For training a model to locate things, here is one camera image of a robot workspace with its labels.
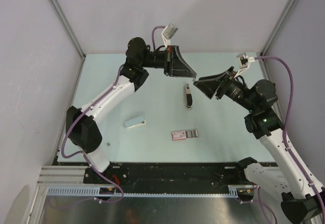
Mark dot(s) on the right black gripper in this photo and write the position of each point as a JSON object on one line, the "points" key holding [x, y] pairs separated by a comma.
{"points": [[209, 85]]}

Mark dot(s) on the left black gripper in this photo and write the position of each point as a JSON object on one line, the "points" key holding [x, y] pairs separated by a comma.
{"points": [[174, 65]]}

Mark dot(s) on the black staple remover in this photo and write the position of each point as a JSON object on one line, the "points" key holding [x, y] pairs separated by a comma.
{"points": [[188, 96]]}

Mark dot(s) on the red staple box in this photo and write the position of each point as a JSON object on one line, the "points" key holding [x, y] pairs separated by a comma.
{"points": [[183, 135]]}

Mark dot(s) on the light blue stapler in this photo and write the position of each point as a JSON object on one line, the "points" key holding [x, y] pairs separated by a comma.
{"points": [[134, 122]]}

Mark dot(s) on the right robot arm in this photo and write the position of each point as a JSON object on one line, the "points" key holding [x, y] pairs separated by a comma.
{"points": [[300, 193]]}

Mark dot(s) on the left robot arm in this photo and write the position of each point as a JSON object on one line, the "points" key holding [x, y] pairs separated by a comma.
{"points": [[82, 124]]}

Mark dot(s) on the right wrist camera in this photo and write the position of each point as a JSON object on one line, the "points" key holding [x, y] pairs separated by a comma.
{"points": [[244, 62]]}

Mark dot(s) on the right aluminium frame post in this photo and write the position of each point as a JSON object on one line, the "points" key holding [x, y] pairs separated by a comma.
{"points": [[285, 14]]}

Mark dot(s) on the aluminium frame post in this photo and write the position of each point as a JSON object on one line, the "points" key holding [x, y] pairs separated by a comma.
{"points": [[285, 14], [66, 26]]}

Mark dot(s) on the left aluminium frame post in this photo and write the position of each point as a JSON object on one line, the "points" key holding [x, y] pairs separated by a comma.
{"points": [[66, 26]]}

